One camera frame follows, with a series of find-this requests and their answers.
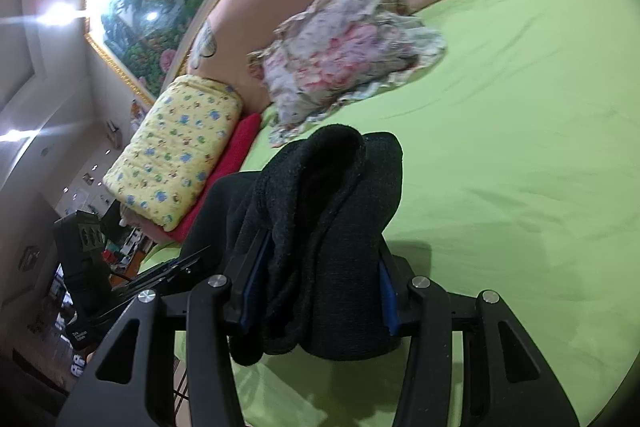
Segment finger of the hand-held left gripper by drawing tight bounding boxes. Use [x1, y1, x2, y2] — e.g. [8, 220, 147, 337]
[112, 245, 212, 304]

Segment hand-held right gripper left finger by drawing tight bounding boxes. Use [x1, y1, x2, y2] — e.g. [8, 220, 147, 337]
[55, 227, 274, 427]

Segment green bed sheet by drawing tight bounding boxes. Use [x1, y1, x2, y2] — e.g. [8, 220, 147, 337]
[135, 0, 637, 427]

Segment black fleece pants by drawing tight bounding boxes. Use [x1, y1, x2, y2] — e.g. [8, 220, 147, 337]
[180, 124, 405, 367]

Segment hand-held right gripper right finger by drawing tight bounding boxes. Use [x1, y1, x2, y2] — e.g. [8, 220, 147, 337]
[377, 248, 582, 427]

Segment yellow printed quilt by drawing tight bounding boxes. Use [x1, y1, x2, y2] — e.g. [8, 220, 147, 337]
[102, 74, 245, 232]

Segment red blanket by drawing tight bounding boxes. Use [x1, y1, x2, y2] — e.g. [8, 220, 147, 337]
[167, 112, 264, 244]

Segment floral ruffled cloth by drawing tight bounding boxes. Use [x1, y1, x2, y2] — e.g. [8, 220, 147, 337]
[247, 0, 447, 148]

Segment ceiling light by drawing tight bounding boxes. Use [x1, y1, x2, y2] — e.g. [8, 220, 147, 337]
[42, 0, 82, 28]

